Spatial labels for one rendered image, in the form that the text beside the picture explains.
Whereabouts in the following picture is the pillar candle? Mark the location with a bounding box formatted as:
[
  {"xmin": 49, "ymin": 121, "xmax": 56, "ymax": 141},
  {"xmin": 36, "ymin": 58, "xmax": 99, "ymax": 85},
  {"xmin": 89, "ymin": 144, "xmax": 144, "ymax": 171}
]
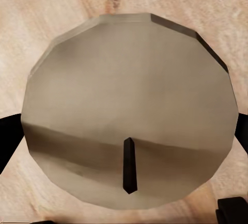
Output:
[{"xmin": 21, "ymin": 13, "xmax": 239, "ymax": 210}]

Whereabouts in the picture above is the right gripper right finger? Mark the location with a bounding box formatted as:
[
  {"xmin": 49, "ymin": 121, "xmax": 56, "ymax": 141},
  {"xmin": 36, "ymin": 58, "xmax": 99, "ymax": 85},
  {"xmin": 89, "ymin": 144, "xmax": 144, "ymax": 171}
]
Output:
[{"xmin": 235, "ymin": 113, "xmax": 248, "ymax": 154}]

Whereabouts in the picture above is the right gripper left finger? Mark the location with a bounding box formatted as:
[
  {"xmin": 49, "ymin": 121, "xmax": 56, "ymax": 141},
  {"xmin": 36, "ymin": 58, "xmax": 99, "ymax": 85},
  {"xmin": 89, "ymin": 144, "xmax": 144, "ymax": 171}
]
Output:
[{"xmin": 0, "ymin": 113, "xmax": 24, "ymax": 174}]

